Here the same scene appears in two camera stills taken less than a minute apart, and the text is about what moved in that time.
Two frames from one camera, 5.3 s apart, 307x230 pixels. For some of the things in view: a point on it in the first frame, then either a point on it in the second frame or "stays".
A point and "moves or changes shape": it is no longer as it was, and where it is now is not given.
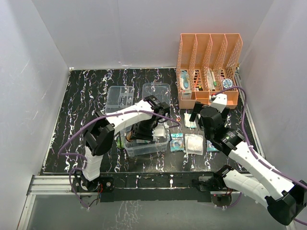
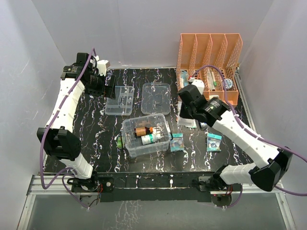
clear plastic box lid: [161, 91] stays
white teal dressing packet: [188, 123] moves or changes shape
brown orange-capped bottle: [128, 136] moves or changes shape
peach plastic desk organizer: [206, 66] stays
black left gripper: [137, 133] to [109, 90]
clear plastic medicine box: [159, 143] stays
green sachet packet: [120, 142] stays
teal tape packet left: [177, 143] stays
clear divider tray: [119, 97] stays
